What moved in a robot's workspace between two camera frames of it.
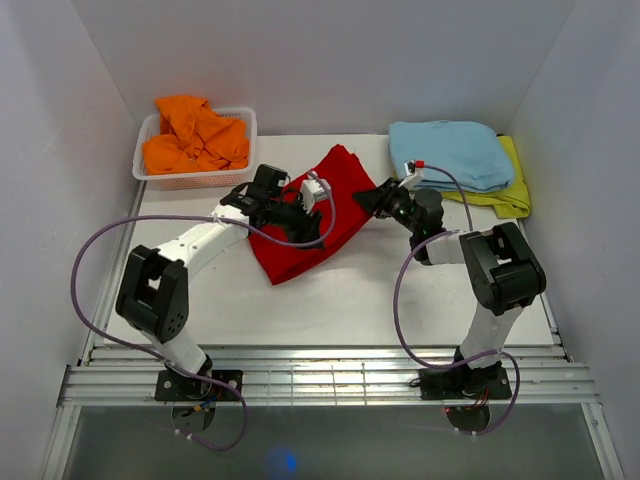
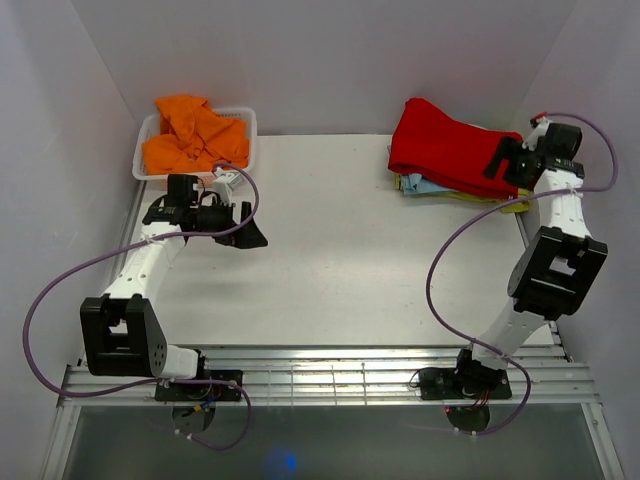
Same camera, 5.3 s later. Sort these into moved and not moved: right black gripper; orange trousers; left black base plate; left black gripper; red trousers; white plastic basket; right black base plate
Moved: right black gripper; red trousers; left black gripper
Not moved: orange trousers; right black base plate; left black base plate; white plastic basket
